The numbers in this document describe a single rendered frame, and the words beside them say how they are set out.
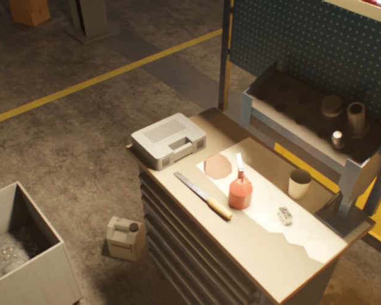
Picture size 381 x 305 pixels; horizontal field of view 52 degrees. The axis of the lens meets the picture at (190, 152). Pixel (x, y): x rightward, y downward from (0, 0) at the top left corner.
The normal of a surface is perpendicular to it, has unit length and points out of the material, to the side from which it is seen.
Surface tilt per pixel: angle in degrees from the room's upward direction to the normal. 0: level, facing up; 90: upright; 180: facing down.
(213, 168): 24
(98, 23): 90
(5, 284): 90
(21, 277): 90
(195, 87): 0
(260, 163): 0
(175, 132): 0
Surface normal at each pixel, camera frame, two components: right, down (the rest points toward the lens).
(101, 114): 0.00, -0.75
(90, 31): 0.65, 0.50
